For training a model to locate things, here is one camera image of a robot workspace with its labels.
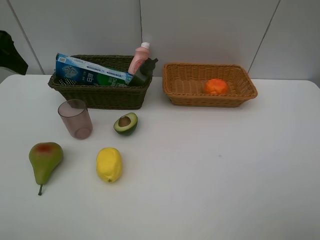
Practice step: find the black square pump bottle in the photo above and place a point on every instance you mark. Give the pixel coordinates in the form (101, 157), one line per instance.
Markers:
(144, 73)

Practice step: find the halved avocado with pit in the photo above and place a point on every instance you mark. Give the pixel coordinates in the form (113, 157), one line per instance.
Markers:
(126, 124)

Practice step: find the translucent purple plastic cup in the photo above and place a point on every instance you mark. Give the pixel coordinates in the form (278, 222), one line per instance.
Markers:
(75, 116)

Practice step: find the pink bottle white cap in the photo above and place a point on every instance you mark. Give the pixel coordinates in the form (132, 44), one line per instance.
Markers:
(141, 54)

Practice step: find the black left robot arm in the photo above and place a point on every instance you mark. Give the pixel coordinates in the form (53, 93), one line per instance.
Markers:
(10, 59)

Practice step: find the blue green toothpaste box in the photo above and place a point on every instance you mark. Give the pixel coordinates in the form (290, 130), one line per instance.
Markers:
(88, 73)

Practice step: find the orange wicker basket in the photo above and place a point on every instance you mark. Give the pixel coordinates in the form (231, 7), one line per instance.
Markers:
(185, 83)

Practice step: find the yellow lemon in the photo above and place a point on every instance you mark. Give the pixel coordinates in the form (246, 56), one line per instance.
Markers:
(109, 165)

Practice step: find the orange tangerine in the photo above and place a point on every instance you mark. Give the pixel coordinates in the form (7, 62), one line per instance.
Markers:
(215, 87)

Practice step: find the green red pear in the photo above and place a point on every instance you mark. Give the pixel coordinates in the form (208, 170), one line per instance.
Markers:
(44, 158)

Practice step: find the dark brown wicker basket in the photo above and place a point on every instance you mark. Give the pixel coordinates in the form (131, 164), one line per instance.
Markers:
(103, 97)

